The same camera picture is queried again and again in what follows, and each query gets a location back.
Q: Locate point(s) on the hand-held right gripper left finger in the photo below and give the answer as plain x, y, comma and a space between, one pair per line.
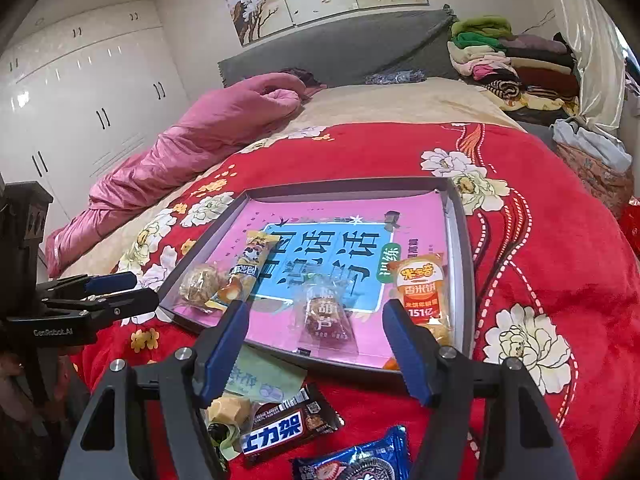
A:
220, 350

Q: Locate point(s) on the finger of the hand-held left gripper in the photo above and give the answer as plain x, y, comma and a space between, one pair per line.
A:
110, 282
130, 302

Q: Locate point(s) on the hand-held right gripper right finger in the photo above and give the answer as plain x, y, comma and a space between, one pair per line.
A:
407, 355

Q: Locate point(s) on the green clear candy packet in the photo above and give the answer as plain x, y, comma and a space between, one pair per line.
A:
260, 380

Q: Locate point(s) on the clear packet round pastry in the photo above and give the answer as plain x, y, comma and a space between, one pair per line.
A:
200, 282

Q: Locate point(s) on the orange rice cracker packet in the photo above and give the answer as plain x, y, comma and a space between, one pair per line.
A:
420, 285

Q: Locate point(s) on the clear packet brown candy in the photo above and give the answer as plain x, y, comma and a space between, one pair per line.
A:
322, 320

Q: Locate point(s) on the yellow cartoon snack packet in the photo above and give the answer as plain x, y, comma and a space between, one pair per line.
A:
250, 260

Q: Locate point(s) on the brown chocolate bar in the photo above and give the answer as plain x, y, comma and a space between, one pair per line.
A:
285, 425

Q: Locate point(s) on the dark shallow cardboard box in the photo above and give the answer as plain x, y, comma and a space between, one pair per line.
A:
460, 260

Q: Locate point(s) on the blue cookie packet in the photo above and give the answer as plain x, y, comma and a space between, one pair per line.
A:
350, 460

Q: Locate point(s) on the pink quilt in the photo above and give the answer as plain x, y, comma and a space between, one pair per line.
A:
175, 160

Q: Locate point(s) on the red floral blanket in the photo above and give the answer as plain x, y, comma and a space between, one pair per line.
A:
550, 260

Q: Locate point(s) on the white wardrobe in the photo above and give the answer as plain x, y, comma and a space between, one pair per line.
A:
90, 100

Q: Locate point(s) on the beige bed sheet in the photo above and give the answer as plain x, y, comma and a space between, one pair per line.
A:
400, 105

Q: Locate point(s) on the floral fabric basket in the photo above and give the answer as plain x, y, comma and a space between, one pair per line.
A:
600, 185

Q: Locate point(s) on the red bag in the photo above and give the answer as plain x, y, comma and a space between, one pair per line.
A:
631, 225

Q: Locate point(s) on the blue patterned cloth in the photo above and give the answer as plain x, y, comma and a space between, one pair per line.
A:
395, 77

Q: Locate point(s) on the light blue cloth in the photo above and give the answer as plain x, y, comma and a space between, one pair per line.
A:
590, 142

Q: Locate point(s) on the dark maroon cloth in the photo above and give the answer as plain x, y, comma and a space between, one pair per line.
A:
305, 77

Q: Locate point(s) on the stack of folded clothes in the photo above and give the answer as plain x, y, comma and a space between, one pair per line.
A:
530, 65

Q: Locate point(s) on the grey headboard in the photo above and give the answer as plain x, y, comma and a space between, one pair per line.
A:
350, 45

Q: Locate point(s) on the cream curtain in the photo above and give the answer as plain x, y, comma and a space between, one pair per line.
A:
595, 35

